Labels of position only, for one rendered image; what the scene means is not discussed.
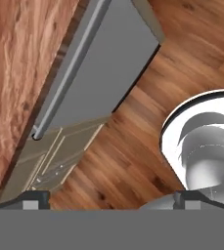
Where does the grey dishwasher door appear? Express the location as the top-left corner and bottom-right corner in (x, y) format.
(34, 0), (160, 132)

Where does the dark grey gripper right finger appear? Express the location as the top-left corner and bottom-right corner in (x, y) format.
(173, 189), (224, 211)

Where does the white and black round object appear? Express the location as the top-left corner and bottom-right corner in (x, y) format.
(138, 88), (224, 211)

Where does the silver bar door handle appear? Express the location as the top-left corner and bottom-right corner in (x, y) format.
(30, 0), (113, 142)

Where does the taupe cupboard door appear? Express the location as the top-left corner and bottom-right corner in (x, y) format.
(0, 114), (113, 205)
(131, 0), (167, 46)

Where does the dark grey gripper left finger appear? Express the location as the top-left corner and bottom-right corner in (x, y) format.
(0, 189), (51, 211)

